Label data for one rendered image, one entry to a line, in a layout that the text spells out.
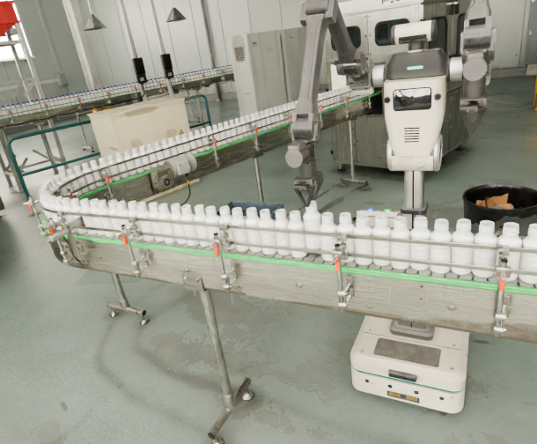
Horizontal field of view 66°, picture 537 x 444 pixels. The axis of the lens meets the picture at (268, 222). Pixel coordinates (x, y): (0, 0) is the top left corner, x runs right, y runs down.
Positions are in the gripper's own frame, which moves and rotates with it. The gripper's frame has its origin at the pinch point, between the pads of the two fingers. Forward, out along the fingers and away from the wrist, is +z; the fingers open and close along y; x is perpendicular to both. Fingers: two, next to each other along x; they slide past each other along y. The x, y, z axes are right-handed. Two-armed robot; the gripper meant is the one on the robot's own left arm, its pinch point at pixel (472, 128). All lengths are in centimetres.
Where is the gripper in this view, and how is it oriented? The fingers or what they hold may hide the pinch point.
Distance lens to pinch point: 137.3
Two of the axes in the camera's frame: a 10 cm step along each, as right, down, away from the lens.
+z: 1.4, 9.1, 3.9
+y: 4.3, -4.1, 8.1
